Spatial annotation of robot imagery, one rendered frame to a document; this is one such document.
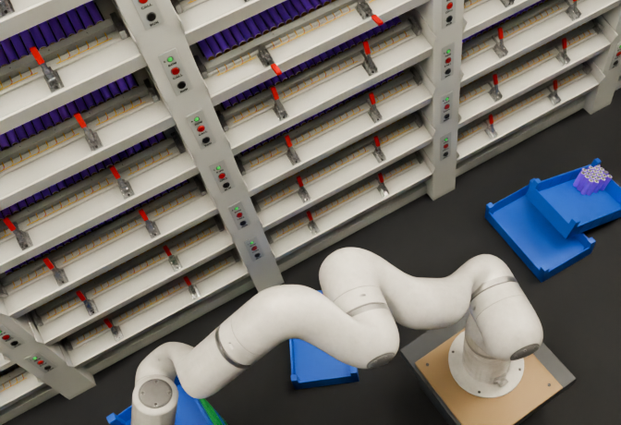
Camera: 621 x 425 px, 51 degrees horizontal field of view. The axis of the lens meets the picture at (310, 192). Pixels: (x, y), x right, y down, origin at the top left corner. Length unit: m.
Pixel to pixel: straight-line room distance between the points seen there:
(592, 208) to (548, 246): 0.20
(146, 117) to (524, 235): 1.35
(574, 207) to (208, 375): 1.51
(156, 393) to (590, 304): 1.43
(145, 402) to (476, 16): 1.29
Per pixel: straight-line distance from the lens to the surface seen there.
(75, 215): 1.70
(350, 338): 1.12
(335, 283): 1.18
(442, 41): 1.83
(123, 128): 1.54
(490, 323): 1.42
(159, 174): 1.68
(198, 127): 1.58
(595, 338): 2.21
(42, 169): 1.56
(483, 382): 1.78
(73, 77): 1.42
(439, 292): 1.29
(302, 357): 2.16
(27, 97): 1.43
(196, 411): 1.75
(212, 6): 1.44
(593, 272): 2.31
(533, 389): 1.81
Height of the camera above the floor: 2.00
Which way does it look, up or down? 54 degrees down
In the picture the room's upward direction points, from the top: 15 degrees counter-clockwise
